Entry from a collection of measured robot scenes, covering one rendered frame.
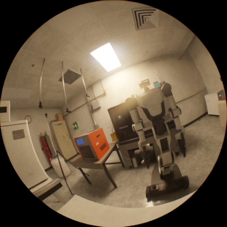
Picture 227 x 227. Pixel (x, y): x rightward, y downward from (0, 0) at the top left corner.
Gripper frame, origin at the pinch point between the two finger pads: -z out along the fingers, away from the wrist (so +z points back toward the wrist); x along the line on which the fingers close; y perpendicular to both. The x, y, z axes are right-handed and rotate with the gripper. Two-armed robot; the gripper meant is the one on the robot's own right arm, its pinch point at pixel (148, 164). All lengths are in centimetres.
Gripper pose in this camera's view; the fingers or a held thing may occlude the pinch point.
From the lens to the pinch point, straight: 100.2
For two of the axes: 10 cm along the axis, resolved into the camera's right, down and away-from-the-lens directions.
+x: -4.4, -1.1, -8.9
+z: -2.5, -9.4, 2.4
